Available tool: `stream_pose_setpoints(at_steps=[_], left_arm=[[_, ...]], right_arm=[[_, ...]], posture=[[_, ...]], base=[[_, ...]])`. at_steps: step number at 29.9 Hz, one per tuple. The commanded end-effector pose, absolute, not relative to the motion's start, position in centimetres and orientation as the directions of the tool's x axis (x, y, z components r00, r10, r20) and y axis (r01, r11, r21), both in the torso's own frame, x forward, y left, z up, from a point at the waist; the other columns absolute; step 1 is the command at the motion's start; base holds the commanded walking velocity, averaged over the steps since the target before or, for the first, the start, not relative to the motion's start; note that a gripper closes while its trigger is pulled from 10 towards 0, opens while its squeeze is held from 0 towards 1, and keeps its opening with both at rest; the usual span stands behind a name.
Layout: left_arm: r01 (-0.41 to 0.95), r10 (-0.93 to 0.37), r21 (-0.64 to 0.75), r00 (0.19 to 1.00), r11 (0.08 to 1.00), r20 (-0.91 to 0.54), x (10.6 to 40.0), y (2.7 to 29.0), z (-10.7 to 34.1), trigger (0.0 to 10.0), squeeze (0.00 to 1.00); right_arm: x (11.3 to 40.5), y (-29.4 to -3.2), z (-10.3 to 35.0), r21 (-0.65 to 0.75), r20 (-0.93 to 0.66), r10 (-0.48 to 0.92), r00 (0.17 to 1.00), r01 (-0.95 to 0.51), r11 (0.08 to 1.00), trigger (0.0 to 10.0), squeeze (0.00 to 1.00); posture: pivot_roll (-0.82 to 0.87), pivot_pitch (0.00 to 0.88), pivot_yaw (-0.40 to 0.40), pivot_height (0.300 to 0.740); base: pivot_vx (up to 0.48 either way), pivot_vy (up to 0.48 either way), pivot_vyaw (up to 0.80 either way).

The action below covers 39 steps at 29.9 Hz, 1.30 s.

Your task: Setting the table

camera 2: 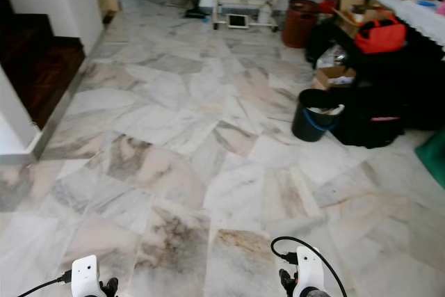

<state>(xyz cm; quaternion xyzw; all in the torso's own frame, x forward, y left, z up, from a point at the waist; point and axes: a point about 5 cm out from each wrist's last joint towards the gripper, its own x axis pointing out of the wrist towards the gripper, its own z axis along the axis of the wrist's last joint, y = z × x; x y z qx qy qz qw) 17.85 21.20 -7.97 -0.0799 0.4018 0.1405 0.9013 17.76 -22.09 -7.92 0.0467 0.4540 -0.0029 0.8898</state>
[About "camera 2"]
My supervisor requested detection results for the green plastic object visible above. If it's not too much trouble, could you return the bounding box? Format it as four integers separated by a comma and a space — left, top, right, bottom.
414, 130, 445, 191

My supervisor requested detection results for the dark wooden staircase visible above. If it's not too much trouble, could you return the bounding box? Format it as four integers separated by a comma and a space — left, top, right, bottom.
0, 0, 87, 129

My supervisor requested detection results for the red carry bag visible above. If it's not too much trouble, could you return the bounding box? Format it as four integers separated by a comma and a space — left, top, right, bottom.
354, 17, 408, 56

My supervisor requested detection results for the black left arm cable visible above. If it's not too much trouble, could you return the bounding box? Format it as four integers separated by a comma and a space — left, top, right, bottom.
17, 270, 74, 297

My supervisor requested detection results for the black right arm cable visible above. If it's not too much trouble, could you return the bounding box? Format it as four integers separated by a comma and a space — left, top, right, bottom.
270, 236, 349, 297

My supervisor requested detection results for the large black bag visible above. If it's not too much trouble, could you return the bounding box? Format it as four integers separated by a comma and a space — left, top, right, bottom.
330, 80, 410, 149

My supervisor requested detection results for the small open cardboard box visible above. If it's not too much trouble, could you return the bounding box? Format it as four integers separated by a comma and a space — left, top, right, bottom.
314, 65, 357, 91

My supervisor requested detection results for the black plastic bucket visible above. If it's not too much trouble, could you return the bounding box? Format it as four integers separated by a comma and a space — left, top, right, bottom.
291, 88, 346, 143

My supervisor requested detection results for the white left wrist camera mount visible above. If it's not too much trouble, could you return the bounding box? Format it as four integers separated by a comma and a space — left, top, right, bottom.
71, 255, 102, 297

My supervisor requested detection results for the large open cardboard box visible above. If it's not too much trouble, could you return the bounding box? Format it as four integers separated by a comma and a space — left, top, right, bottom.
333, 0, 391, 40

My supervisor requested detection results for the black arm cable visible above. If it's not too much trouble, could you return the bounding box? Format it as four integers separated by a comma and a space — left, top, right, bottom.
17, 270, 74, 297
270, 236, 349, 297

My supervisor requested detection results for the brown gas cylinder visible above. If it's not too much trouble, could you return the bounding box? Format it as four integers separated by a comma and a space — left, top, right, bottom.
282, 0, 319, 49

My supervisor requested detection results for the table with white cloth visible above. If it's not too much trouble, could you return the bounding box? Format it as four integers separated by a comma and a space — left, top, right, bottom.
332, 0, 445, 51

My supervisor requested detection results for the white sewing machine pedal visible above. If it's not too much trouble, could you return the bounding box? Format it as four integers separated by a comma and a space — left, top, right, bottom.
227, 14, 249, 29

